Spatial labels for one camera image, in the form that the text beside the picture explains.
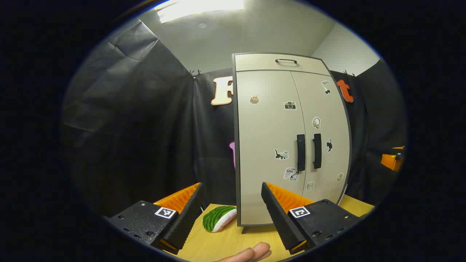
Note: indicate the green striped watermelon slice toy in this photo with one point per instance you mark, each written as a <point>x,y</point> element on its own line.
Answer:
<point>214,218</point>

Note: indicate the beige cabinet drawer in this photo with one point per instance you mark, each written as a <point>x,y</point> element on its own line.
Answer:
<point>255,62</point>

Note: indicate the cabinet door with camera sticker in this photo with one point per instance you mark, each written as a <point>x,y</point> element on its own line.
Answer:
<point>262,127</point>

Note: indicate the cabinet door with headphone sticker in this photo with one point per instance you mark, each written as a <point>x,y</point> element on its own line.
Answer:
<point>327,109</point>

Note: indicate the black backdrop cloth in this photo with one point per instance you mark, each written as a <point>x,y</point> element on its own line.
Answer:
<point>138,127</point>

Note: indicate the beige double-door shoe cabinet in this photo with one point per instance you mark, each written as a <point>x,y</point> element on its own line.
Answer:
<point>236,145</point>

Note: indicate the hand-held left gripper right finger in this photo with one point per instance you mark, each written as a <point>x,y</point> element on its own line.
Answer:
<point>278,218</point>

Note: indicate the ceiling light panel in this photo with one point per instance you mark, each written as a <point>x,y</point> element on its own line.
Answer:
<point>200,9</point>

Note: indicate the black binder clip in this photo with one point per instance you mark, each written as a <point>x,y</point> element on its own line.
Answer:
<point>194,73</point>
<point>347,74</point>

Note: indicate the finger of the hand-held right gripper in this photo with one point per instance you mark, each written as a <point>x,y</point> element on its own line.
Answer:
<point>389,161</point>

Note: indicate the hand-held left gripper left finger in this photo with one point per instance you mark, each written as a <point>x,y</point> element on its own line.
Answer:
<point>187,218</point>

